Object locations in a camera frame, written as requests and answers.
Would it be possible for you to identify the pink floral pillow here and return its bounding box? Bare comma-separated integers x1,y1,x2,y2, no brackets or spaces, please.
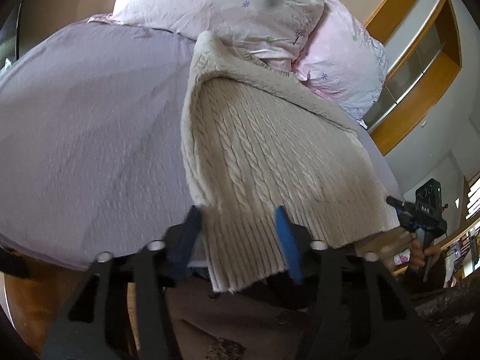
292,0,388,125
91,0,325,72

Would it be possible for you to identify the left pink floral pillow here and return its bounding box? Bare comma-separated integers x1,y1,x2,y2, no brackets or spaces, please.
91,0,325,72

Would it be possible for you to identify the right pink floral pillow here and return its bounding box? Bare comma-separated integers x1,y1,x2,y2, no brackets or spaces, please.
292,0,388,125

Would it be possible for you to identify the dark framed window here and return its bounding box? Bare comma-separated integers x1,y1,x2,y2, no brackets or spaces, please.
0,1,22,75

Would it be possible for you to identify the beige cable-knit sweater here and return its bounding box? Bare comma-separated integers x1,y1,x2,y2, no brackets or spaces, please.
181,32,399,293

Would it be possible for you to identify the person's right hand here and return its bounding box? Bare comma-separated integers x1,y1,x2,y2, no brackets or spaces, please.
408,238,442,272

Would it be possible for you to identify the lavender bed sheet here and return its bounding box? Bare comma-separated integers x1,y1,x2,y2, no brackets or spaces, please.
0,18,406,272

